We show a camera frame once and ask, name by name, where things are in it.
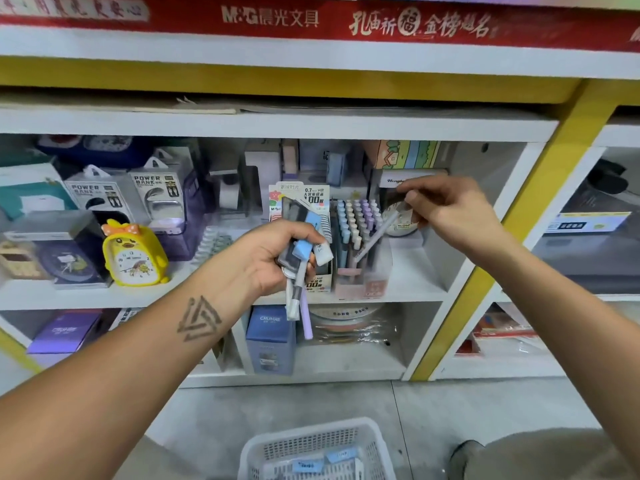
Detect white hanging accessory box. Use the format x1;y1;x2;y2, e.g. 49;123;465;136
130;149;196;231
63;165;151;228

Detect clear plastic tray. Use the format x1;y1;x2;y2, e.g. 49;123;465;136
192;225;236;266

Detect blue small carton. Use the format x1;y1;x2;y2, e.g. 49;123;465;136
246;305;299;376

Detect purple box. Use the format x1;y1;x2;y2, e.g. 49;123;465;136
28;309;106;356

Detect red banner strip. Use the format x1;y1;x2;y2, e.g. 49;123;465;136
0;0;640;54

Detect person's left hand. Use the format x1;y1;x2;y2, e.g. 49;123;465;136
225;219;326;301

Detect tape dispenser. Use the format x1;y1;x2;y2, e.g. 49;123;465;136
210;153;246;211

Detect white round clock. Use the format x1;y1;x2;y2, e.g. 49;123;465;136
383;199;426;238

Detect white tall box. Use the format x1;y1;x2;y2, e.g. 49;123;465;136
245;143;283;211

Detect white refill display box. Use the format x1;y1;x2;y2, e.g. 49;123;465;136
268;181;336;293

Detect yellow alarm clock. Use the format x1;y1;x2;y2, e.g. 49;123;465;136
102;219;171;288

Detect person's right hand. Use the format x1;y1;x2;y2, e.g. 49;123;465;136
398;175;501;261

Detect grey digital clock box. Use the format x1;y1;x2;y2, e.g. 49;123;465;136
298;141;351;186

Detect pile of lead refill packets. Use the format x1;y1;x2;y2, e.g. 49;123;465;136
265;447;366;480

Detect clear boxed dark clock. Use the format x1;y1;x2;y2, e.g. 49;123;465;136
5;209;109;289

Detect stack of wrapped discs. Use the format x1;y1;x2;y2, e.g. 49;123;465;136
305;305;396;346

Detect grey sneaker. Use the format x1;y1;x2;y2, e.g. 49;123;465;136
447;439;481;480

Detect bundle of blue dark packets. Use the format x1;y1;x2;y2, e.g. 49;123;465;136
278;197;336;341

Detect purple translucent container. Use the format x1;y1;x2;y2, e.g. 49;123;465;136
155;165;211;261

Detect blue printed box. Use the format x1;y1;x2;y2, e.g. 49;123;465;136
380;0;640;11

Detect flat cardboard sheets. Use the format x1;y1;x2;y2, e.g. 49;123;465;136
175;95;561;116

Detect person's left forearm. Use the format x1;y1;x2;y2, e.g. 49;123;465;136
0;269;251;480

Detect slim grey capped packet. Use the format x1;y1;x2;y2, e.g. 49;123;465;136
352;199;411;266

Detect teal white box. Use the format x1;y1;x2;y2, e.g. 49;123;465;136
0;159;79;221

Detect white plastic basket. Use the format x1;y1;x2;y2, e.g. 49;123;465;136
238;417;397;480

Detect clear pink label box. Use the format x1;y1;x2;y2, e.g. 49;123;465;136
333;235;394;301

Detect pastel sticky notes pack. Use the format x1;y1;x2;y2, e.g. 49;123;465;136
362;141;456;171

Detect white shelf with yellow trim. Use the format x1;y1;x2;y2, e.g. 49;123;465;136
0;0;640;386

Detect person's right forearm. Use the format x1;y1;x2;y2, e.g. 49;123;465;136
470;229;640;471

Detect white long box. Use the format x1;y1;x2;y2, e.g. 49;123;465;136
378;169;446;191

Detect small tan alarm clock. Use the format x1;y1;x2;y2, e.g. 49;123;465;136
0;243;46;281

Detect red white flat box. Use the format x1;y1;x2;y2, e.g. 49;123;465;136
455;305;541;358

